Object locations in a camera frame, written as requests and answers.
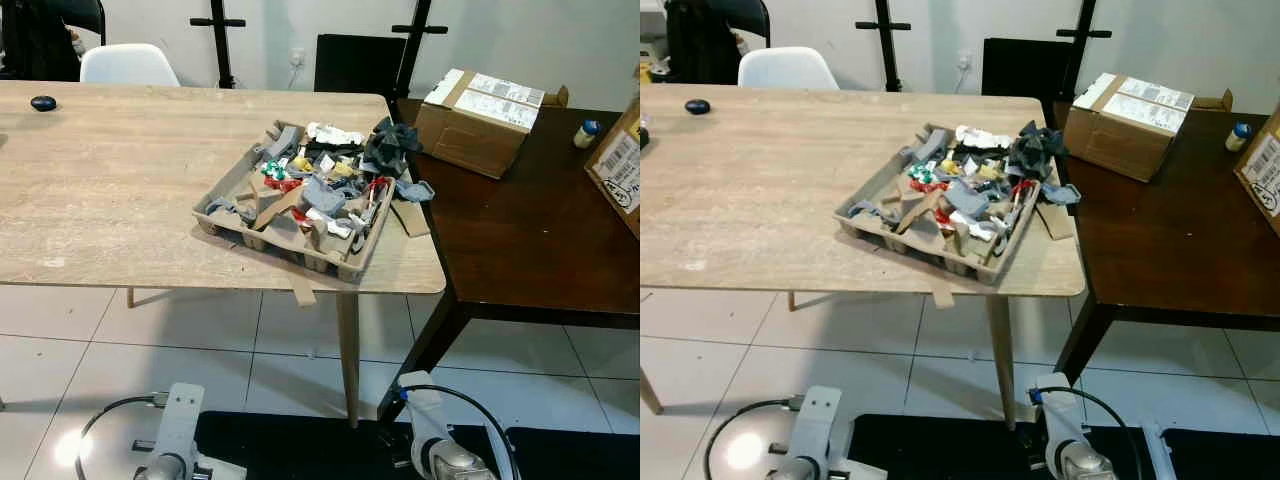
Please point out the brown cardboard strip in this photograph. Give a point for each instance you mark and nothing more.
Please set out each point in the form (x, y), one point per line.
(278, 210)
(918, 213)

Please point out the small blue-capped bottle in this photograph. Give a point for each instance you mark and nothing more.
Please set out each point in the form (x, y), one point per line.
(586, 136)
(1239, 139)

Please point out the red crumpled wrapper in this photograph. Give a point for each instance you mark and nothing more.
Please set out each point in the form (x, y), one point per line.
(926, 186)
(282, 184)

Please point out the black floor mat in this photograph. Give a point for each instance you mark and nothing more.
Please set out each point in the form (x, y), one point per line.
(580, 455)
(1220, 455)
(950, 450)
(300, 450)

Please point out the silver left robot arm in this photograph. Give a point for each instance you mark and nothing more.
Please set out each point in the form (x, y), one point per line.
(160, 470)
(795, 472)

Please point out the yellow crumpled wrapper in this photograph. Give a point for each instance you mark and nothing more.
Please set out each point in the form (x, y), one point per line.
(948, 166)
(302, 163)

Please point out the black computer mouse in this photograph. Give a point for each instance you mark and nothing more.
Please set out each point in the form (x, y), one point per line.
(698, 107)
(43, 103)

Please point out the dark brown wooden table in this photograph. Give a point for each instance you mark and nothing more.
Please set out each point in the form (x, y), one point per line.
(530, 230)
(1170, 240)

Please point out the black flat panel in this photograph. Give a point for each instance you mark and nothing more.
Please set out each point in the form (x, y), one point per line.
(1020, 70)
(355, 65)

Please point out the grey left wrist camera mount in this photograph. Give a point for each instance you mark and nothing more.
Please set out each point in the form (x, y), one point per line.
(818, 418)
(180, 415)

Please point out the green white wrapper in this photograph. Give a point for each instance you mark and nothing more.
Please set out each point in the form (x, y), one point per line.
(918, 171)
(272, 168)

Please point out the black office chair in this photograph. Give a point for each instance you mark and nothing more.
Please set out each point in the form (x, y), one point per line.
(710, 40)
(40, 40)

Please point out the white crumpled paper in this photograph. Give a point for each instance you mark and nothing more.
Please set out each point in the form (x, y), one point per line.
(982, 137)
(335, 133)

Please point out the grey curved plastic piece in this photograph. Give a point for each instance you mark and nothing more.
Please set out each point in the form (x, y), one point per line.
(865, 210)
(222, 207)

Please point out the grey pulp cardboard tray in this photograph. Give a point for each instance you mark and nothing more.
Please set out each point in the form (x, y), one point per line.
(985, 260)
(340, 255)

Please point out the black stand pole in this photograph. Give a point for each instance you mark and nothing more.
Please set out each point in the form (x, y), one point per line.
(886, 45)
(418, 29)
(1083, 33)
(222, 40)

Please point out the small taped cardboard box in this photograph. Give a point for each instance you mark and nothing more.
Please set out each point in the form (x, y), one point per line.
(465, 140)
(1115, 145)

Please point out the dark grey crumpled foam piece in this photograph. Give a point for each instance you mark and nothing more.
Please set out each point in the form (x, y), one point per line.
(1035, 152)
(390, 148)

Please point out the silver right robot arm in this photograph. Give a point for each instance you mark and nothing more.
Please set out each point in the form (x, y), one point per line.
(1090, 465)
(455, 465)

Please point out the light wood table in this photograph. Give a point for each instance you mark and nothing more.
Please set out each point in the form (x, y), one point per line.
(760, 190)
(120, 180)

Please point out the brown cardboard scrap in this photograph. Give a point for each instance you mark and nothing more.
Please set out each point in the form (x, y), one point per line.
(1057, 221)
(412, 218)

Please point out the grey plastic bracket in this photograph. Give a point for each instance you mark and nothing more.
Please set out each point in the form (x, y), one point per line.
(968, 198)
(322, 195)

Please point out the large printed cardboard box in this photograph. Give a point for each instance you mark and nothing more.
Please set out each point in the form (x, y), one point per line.
(1262, 170)
(615, 170)

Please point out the grey plastic block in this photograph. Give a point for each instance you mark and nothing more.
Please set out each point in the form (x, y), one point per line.
(285, 143)
(932, 146)

